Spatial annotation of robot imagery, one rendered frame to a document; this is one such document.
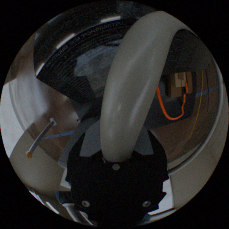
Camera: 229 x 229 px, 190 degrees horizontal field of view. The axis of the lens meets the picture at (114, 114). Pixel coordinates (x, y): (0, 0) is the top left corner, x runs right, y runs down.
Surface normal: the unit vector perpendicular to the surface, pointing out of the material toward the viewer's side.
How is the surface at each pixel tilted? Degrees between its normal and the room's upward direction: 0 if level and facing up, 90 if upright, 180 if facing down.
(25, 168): 90
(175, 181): 90
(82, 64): 45
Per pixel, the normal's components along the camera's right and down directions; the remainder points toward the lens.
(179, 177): -0.35, -0.81
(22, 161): 0.94, -0.28
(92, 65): 0.21, 0.94
